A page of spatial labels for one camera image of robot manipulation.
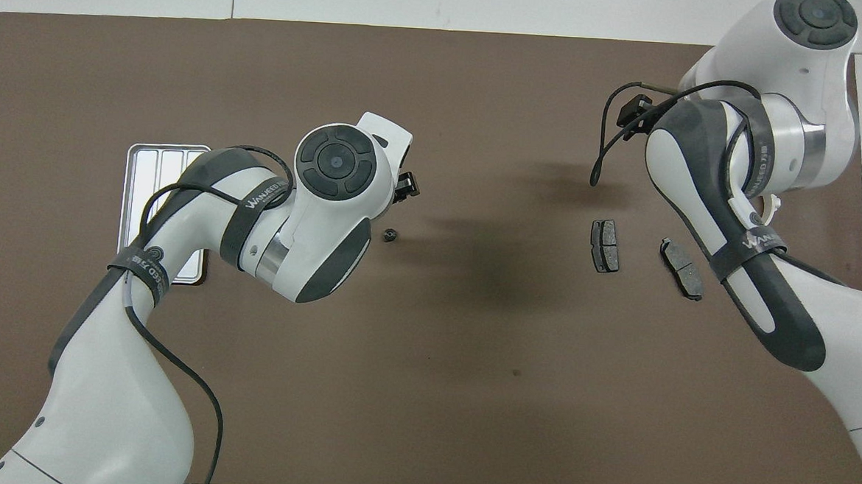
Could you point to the silver metal tray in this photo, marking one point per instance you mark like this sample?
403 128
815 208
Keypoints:
139 182

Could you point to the small black bearing gear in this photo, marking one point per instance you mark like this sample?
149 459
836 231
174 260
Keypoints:
390 235

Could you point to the dark rectangular brake pad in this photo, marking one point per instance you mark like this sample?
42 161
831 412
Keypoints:
605 246

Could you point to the brown table mat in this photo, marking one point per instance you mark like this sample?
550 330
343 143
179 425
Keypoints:
431 382

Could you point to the dark curved brake pad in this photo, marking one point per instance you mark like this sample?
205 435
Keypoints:
684 271

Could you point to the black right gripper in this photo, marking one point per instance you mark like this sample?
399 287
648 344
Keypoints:
630 108

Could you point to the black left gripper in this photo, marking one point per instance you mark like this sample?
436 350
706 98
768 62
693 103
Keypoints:
407 185

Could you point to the white curved plastic bracket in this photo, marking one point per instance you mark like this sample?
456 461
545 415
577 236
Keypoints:
774 205

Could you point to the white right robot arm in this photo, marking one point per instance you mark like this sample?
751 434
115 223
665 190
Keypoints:
839 330

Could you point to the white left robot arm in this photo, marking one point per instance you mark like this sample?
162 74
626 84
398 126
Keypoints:
98 401

